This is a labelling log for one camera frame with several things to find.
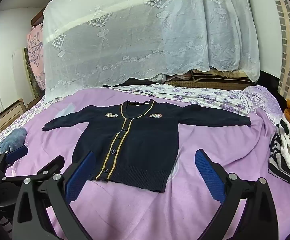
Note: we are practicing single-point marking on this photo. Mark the black white striped garment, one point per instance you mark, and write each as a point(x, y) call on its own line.
point(277, 165)

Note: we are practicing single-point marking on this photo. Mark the white lace cloth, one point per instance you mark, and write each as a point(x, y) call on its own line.
point(135, 42)

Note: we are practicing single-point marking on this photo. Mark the pink floral quilt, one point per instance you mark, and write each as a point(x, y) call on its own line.
point(34, 52)

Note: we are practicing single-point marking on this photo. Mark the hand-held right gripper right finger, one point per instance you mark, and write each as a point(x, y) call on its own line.
point(207, 175)

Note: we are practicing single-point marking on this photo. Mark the purple floral bed sheet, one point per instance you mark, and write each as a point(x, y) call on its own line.
point(197, 95)

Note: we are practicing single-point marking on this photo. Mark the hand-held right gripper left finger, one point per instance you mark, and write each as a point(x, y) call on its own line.
point(82, 175)

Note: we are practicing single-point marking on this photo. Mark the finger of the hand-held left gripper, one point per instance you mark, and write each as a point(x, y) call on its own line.
point(47, 166)
point(16, 153)

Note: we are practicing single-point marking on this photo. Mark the navy knit cardigan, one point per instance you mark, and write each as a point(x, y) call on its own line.
point(140, 150)

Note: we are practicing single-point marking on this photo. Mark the brown wooden cabinet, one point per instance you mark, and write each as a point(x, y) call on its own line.
point(37, 17)

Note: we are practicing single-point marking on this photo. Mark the wooden frame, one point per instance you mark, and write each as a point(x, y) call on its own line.
point(7, 117)

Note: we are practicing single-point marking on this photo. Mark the person's left hand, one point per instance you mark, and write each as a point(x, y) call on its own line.
point(12, 138)

